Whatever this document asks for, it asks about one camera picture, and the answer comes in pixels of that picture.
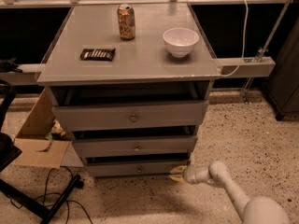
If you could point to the gold soda can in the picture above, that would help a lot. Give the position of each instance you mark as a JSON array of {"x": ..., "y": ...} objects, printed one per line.
[{"x": 126, "y": 21}]

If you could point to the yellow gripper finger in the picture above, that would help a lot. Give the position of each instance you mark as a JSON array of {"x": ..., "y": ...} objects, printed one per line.
[
  {"x": 178, "y": 170},
  {"x": 177, "y": 178}
]

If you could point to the grey middle drawer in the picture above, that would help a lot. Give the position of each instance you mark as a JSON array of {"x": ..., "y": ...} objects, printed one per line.
[{"x": 113, "y": 147}]

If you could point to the grey drawer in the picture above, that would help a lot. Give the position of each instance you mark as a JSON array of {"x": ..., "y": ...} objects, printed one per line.
[
  {"x": 124, "y": 168},
  {"x": 113, "y": 147},
  {"x": 130, "y": 116}
]

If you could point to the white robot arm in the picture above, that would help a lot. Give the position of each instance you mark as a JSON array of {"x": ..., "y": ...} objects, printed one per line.
[{"x": 256, "y": 210}]

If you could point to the dark grey side cabinet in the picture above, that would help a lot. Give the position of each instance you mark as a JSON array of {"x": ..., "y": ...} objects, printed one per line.
[{"x": 282, "y": 87}]

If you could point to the metal diagonal rod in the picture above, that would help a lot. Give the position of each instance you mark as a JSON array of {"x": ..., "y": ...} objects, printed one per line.
[{"x": 262, "y": 51}]

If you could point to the grey metal railing beam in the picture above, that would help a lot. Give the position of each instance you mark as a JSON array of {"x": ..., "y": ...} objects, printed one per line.
[{"x": 234, "y": 67}]

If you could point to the dark chocolate bar wrapper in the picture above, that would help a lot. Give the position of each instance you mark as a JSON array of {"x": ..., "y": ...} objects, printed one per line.
[{"x": 97, "y": 54}]

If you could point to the cardboard box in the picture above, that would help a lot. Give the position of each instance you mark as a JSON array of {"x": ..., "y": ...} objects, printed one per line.
[{"x": 41, "y": 140}]

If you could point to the white bowl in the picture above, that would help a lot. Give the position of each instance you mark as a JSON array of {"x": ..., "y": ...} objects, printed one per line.
[{"x": 180, "y": 42}]

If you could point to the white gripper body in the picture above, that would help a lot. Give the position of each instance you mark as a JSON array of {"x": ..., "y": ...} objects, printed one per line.
[{"x": 191, "y": 174}]

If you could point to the grey bottom drawer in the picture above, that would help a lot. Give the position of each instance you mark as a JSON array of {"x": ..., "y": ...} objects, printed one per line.
[{"x": 124, "y": 168}]

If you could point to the grey drawer cabinet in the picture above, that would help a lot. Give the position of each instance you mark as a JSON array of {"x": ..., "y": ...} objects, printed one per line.
[{"x": 142, "y": 71}]

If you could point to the grey top drawer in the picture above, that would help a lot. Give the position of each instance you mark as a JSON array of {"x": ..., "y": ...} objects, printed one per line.
[{"x": 130, "y": 116}]

